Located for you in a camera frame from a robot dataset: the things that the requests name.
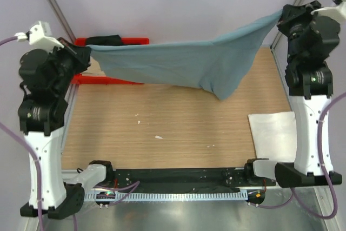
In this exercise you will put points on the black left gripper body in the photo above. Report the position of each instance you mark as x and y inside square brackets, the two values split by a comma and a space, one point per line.
[67, 62]

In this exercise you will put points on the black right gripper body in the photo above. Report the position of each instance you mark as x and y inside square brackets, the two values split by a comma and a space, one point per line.
[293, 26]

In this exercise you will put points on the blue t-shirt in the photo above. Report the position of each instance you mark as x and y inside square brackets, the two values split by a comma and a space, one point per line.
[216, 66]

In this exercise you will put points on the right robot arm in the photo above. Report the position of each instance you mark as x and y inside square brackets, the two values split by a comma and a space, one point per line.
[312, 32]

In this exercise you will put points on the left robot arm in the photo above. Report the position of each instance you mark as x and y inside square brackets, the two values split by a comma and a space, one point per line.
[41, 119]

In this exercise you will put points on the red plastic bin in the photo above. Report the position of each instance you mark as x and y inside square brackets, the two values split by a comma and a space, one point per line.
[81, 79]

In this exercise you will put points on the beige folded t-shirt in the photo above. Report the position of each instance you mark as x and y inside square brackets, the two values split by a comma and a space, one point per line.
[94, 74]

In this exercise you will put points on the black t-shirt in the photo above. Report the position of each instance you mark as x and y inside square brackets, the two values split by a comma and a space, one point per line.
[112, 40]

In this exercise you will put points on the white folded t-shirt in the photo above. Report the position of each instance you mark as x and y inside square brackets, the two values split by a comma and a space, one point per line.
[274, 136]

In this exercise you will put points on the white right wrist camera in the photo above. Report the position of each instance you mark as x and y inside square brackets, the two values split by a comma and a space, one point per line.
[336, 12]

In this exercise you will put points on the slotted cable duct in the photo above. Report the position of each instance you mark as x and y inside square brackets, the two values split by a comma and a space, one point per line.
[100, 196]

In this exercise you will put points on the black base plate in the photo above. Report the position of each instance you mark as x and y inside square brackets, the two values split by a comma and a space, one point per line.
[235, 177]

